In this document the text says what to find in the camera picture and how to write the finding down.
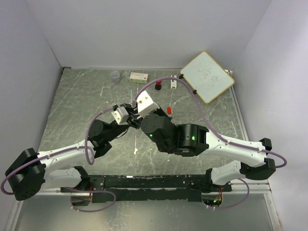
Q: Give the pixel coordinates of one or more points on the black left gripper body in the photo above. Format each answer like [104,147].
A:
[131,120]

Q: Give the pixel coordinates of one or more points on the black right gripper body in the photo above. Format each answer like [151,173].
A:
[160,112]

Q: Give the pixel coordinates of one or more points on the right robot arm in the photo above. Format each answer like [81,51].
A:
[189,140]

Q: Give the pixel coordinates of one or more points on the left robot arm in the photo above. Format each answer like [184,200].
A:
[33,172]

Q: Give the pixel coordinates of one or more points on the red black stamp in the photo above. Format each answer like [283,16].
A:
[158,85]

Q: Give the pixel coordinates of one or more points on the white stapler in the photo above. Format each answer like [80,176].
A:
[173,83]

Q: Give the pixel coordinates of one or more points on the green white staple box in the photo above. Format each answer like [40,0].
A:
[138,77]

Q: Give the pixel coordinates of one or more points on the clear jar of paperclips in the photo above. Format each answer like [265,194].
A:
[115,76]

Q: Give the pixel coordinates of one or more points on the yellow framed whiteboard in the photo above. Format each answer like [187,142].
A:
[207,77]

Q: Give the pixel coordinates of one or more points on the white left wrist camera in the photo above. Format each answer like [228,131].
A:
[120,115]

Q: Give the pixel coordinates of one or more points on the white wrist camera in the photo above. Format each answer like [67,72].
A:
[145,104]
[120,115]

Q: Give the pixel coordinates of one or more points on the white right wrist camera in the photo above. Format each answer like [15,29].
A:
[145,104]

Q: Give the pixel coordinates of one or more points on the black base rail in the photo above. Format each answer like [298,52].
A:
[156,187]

